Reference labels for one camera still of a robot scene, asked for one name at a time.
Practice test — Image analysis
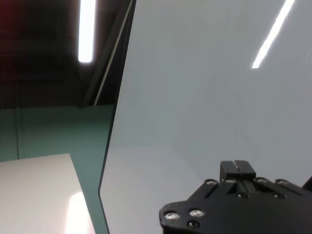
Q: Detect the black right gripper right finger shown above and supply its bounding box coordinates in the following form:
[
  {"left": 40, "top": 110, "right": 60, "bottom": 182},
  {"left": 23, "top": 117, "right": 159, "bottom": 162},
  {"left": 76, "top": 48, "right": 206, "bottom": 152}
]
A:
[{"left": 235, "top": 160, "right": 257, "bottom": 180}]

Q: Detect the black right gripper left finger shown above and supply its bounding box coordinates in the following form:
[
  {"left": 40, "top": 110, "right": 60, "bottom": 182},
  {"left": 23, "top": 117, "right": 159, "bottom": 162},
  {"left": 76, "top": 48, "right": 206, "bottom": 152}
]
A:
[{"left": 220, "top": 160, "right": 242, "bottom": 183}]

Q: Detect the white side table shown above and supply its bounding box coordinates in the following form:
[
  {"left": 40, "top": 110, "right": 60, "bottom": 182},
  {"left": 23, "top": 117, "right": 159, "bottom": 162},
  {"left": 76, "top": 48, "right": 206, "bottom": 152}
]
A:
[{"left": 0, "top": 153, "right": 98, "bottom": 234}]

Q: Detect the ceiling light bar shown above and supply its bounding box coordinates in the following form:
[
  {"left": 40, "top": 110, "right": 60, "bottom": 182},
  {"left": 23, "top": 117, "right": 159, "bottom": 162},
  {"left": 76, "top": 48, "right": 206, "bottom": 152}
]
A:
[{"left": 77, "top": 0, "right": 96, "bottom": 64}]

